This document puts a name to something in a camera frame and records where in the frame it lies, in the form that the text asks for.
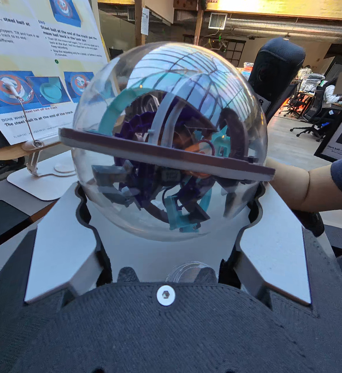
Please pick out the silver ventilation duct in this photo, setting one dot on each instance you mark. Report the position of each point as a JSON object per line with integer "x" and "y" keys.
{"x": 290, "y": 27}

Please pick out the wooden instruction board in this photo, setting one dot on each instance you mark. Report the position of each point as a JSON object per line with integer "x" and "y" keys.
{"x": 22, "y": 58}

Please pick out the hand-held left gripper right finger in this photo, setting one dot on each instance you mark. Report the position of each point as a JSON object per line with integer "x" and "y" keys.
{"x": 273, "y": 250}

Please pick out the black quilted wrist rest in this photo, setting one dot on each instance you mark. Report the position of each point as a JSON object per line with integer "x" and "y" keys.
{"x": 312, "y": 223}

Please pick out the black office chair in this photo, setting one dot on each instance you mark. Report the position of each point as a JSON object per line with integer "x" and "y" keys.
{"x": 313, "y": 113}

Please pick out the clear plastic ball stand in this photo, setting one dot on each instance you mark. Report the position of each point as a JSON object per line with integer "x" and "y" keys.
{"x": 188, "y": 271}

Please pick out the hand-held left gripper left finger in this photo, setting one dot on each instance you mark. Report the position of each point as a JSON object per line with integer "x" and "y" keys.
{"x": 61, "y": 247}

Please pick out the white wall notice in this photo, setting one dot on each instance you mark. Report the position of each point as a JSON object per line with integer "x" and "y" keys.
{"x": 145, "y": 21}

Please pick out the clear plastic maze ball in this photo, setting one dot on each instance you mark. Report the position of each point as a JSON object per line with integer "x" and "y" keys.
{"x": 165, "y": 96}

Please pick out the white air vent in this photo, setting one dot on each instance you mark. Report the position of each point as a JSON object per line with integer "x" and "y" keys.
{"x": 218, "y": 21}

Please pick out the person's right forearm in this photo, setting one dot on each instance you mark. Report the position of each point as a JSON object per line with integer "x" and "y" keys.
{"x": 299, "y": 186}

